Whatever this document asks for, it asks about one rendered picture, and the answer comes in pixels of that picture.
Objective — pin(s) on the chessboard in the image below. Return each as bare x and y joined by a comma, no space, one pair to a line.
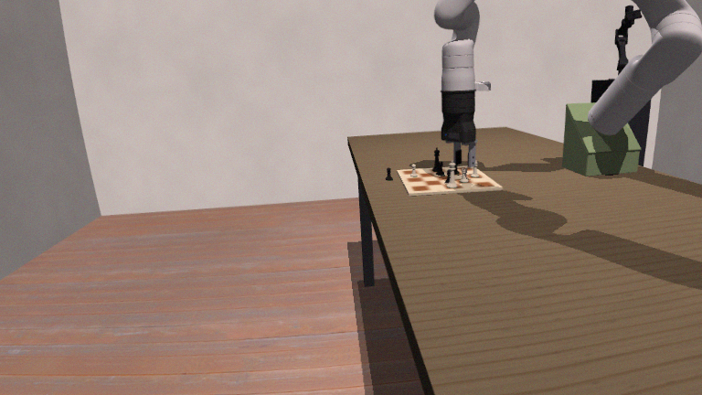
428,183

